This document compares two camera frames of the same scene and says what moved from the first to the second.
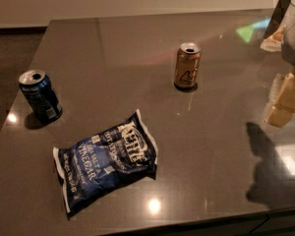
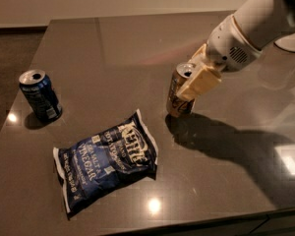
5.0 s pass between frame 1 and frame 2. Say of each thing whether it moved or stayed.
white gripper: moved
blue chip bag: stayed
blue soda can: stayed
